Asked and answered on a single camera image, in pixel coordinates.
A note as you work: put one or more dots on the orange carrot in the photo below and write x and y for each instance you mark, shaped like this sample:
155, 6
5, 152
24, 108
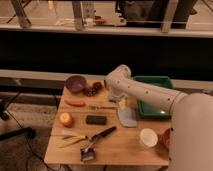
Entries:
78, 103

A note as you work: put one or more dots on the corn cob with husk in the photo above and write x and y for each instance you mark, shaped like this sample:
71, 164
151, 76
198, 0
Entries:
70, 138

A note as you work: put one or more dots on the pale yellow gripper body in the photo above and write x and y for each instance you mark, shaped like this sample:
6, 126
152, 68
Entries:
122, 104

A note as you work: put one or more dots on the purple bowl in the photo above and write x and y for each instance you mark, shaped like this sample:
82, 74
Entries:
76, 83

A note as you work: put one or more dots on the white cup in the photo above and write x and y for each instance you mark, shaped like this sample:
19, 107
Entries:
148, 138

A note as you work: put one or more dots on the wooden table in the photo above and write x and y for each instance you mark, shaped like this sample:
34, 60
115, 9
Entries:
121, 147

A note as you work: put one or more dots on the thin metal fork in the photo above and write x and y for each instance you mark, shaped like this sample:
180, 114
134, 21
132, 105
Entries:
101, 107

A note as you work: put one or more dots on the metal dish brush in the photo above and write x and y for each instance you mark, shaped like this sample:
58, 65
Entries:
88, 153

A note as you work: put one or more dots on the dark red grapes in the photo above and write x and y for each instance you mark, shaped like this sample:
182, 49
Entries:
93, 90

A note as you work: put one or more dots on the red yellow apple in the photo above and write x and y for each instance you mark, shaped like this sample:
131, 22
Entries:
66, 119

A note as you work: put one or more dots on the black rectangular block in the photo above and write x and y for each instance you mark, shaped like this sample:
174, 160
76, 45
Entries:
96, 120

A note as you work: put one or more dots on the red bowl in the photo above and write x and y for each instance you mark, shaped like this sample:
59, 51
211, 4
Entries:
166, 138

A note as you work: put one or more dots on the light blue cloth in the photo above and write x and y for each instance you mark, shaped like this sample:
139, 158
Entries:
127, 117

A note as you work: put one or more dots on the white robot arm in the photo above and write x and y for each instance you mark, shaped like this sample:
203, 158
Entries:
191, 136

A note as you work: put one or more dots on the green plastic tray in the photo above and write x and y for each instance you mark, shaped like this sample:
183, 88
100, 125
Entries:
147, 111

